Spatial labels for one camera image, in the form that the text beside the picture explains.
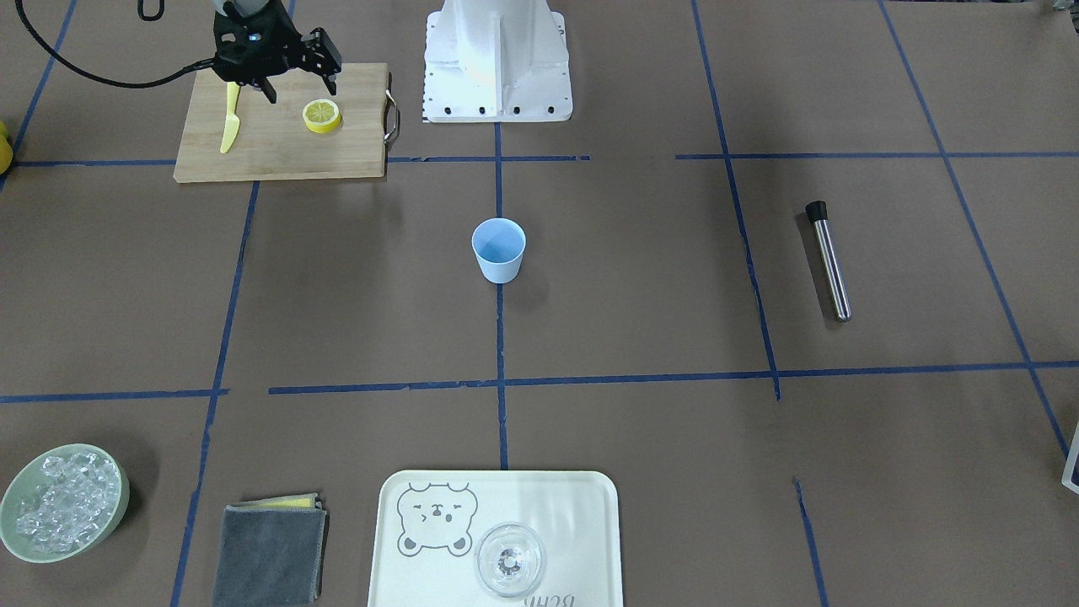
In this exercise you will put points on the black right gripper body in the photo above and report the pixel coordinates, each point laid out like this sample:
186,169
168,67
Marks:
318,52

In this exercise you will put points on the steel muddler black cap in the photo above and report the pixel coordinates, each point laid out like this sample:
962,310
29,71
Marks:
817,215

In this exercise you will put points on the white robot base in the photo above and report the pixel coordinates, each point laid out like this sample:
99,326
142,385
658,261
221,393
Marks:
496,62

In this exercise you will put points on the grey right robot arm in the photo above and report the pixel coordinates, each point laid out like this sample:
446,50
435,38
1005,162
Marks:
244,7

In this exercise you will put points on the yellow lemon slice stack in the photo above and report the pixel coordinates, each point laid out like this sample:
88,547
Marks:
321,116

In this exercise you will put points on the light blue cup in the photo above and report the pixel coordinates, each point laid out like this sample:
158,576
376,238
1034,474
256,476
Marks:
498,245

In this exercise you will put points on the yellow lemon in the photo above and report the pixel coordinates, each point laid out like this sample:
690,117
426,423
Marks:
6,150

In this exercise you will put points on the yellow plastic knife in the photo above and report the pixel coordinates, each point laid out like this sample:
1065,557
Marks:
231,119

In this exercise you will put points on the wooden cutting board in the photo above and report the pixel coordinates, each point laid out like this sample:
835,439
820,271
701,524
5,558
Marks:
273,142

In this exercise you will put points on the yellow sponge cloth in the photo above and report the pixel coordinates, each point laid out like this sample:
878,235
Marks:
308,500

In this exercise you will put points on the clear ice cubes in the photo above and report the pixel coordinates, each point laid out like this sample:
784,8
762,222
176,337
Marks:
71,506

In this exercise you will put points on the cream bear tray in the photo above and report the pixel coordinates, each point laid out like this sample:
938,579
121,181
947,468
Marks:
430,523

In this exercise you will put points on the green bowl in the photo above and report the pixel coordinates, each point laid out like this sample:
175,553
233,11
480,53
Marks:
21,485

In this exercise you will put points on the grey folded cloth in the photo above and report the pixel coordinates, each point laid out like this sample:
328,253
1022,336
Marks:
270,556

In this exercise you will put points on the clear wine glass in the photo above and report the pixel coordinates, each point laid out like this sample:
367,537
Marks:
510,561

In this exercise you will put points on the metal cutting board handle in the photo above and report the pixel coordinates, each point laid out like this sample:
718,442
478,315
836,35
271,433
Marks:
392,114

